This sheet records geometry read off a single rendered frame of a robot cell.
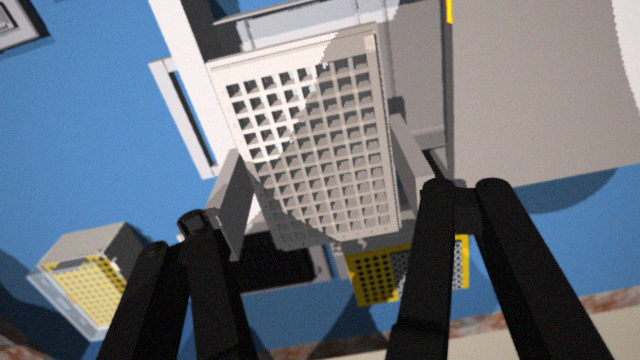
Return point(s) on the white multi-well plate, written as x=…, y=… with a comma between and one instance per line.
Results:
x=320, y=159

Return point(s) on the blue bench mat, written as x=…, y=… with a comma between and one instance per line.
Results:
x=87, y=140

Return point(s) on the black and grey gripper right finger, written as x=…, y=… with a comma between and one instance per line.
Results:
x=545, y=317

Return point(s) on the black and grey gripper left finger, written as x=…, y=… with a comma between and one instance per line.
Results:
x=148, y=322

